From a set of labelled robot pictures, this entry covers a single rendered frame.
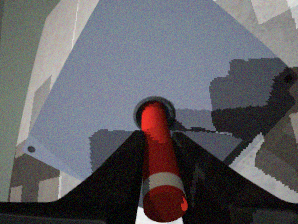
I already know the red peg with white band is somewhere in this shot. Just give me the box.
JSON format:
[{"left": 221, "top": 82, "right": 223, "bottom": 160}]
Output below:
[{"left": 141, "top": 101, "right": 188, "bottom": 222}]

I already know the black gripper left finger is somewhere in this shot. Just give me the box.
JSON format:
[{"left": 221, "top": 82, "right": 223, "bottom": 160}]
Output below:
[{"left": 0, "top": 131, "right": 145, "bottom": 224}]

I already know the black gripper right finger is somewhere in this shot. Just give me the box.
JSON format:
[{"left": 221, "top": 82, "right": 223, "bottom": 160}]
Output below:
[{"left": 172, "top": 132, "right": 298, "bottom": 224}]

